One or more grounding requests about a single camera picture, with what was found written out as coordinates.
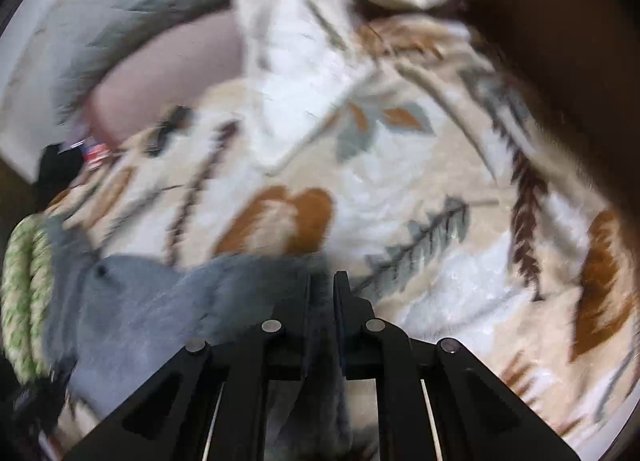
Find small black round object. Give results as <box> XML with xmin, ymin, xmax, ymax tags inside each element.
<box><xmin>144</xmin><ymin>106</ymin><xmax>193</xmax><ymax>158</ymax></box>

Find cream leaf-pattern blanket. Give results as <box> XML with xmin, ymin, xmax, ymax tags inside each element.
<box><xmin>47</xmin><ymin>0</ymin><xmax>639</xmax><ymax>459</ymax></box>

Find plastic bottle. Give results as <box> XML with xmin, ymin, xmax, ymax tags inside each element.
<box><xmin>68</xmin><ymin>125</ymin><xmax>112</xmax><ymax>169</ymax></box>

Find green white patterned cloth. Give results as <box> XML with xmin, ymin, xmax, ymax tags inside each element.
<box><xmin>1</xmin><ymin>214</ymin><xmax>53</xmax><ymax>383</ymax></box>

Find blue denim pants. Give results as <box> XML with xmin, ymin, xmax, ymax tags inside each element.
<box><xmin>42</xmin><ymin>217</ymin><xmax>352</xmax><ymax>460</ymax></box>

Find black cloth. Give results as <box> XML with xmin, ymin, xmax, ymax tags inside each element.
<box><xmin>34</xmin><ymin>143</ymin><xmax>88</xmax><ymax>212</ymax></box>

